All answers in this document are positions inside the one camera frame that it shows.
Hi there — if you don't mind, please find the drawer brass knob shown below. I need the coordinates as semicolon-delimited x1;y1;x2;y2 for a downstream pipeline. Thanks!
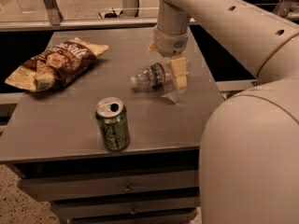
123;185;133;193
129;207;137;215

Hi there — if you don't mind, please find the grey drawer cabinet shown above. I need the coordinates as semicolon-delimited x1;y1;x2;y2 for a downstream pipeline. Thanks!
0;28;221;224

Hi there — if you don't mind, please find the clear plastic water bottle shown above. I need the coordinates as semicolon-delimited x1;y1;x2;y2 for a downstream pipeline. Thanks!
130;63;187;105

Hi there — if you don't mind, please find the top drawer brass knob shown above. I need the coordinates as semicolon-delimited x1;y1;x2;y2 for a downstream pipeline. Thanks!
123;185;133;193

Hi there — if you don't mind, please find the brown chip bag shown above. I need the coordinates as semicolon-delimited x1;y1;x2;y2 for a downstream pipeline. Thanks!
5;37;108;92

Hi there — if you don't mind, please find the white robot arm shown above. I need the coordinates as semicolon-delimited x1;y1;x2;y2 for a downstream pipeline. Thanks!
154;0;299;224

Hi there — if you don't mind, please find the metal railing frame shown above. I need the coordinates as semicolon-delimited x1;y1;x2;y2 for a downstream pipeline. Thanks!
0;0;299;33

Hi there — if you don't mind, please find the green soda can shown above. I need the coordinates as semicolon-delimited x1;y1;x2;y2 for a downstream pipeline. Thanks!
95;97;130;151

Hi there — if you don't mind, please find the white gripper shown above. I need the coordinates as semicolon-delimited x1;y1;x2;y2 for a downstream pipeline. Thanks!
147;26;188;89

